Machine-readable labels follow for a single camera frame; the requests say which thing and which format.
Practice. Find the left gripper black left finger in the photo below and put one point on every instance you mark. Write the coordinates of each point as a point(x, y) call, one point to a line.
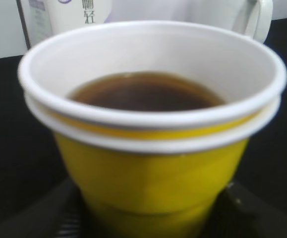
point(39, 220)

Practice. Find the white mug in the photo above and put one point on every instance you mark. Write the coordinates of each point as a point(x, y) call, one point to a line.
point(251, 18)

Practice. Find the blueberry milk carton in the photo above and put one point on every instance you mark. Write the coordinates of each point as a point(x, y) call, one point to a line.
point(42, 19)

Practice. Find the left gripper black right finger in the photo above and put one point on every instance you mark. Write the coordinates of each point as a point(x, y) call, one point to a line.
point(241, 214)

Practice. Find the yellow plastic cup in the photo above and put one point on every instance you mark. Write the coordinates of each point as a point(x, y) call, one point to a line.
point(145, 174)

